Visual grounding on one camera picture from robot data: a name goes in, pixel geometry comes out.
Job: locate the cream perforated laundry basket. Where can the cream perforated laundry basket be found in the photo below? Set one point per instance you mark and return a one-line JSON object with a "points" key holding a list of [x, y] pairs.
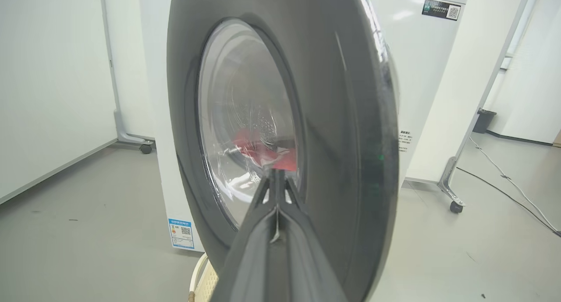
{"points": [[206, 280]]}

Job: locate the small black bin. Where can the small black bin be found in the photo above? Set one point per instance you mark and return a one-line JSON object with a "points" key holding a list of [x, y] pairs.
{"points": [[483, 121]]}

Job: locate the printed text sticker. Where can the printed text sticker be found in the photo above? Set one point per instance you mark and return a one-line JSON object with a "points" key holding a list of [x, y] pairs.
{"points": [[405, 140]]}

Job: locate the red jersey with number print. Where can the red jersey with number print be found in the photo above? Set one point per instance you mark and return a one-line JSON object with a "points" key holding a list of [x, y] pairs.
{"points": [[258, 148]]}

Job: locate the white rolling partition panel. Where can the white rolling partition panel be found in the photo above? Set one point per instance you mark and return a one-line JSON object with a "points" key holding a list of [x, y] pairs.
{"points": [[473, 131]]}

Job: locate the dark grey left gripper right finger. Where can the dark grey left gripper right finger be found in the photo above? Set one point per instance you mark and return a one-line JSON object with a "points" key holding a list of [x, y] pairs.
{"points": [[307, 267]]}

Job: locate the grey partition stand with caster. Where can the grey partition stand with caster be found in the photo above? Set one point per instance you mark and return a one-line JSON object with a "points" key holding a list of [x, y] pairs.
{"points": [[119, 126]]}

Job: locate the blue energy label sticker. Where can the blue energy label sticker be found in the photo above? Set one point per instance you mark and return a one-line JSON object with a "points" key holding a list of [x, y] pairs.
{"points": [[181, 234]]}

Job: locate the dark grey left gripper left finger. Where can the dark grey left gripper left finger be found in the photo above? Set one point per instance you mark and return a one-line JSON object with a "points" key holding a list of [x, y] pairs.
{"points": [[250, 258]]}

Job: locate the white front-load washing machine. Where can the white front-load washing machine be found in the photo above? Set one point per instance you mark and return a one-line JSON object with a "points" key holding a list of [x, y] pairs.
{"points": [[420, 74]]}

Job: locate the black QR code sticker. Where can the black QR code sticker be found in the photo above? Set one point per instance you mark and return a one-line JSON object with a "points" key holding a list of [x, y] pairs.
{"points": [[441, 9]]}

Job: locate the dark round washer door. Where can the dark round washer door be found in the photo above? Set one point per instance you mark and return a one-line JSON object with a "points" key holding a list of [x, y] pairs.
{"points": [[342, 118]]}

